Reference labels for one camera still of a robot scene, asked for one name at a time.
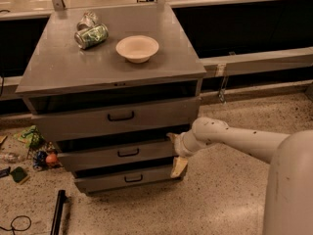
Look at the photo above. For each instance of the grey top drawer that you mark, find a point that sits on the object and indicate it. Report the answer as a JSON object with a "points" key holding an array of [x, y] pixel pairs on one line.
{"points": [[119, 119]]}

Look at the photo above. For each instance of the grey drawer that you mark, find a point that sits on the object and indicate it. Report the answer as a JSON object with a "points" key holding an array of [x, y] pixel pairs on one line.
{"points": [[119, 119], [117, 155], [100, 183]]}

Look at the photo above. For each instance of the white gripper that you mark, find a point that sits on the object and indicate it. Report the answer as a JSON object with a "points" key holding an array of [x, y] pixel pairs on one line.
{"points": [[180, 145]]}

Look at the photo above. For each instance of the black floor bar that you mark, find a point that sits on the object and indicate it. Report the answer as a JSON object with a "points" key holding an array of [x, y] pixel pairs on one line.
{"points": [[57, 218]]}

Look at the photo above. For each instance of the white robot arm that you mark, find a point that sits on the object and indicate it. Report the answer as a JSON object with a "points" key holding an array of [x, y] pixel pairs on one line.
{"points": [[289, 193]]}

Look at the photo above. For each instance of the green soda can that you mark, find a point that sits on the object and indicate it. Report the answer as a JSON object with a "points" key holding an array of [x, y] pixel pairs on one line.
{"points": [[89, 37]]}

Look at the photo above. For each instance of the green sponge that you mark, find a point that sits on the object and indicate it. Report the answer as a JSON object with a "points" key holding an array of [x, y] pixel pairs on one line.
{"points": [[19, 175]]}

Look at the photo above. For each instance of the green chip bag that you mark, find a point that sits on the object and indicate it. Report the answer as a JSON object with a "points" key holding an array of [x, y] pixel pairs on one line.
{"points": [[31, 137]]}

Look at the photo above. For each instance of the blue snack bag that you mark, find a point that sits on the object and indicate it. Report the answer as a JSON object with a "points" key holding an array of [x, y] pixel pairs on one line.
{"points": [[39, 160]]}

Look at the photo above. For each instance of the beige bowl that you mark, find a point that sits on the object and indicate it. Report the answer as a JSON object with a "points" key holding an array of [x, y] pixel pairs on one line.
{"points": [[137, 49]]}

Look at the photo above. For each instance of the dark small packet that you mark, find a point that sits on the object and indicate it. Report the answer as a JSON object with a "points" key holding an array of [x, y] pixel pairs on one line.
{"points": [[5, 172]]}

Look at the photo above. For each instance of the grey bottom drawer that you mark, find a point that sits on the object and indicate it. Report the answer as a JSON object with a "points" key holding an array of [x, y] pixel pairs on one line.
{"points": [[100, 183]]}

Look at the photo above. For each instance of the silver crushed can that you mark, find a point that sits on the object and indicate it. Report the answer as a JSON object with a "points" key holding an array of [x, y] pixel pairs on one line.
{"points": [[88, 20]]}

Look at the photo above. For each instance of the grey drawer cabinet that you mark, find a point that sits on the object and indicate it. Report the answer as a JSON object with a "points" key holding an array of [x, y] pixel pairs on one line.
{"points": [[107, 110]]}

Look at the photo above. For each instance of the clear plastic bottle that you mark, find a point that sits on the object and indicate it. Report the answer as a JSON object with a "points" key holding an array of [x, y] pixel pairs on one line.
{"points": [[11, 158]]}

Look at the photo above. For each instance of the orange fruit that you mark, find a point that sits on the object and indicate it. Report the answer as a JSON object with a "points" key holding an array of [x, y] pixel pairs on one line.
{"points": [[52, 160]]}

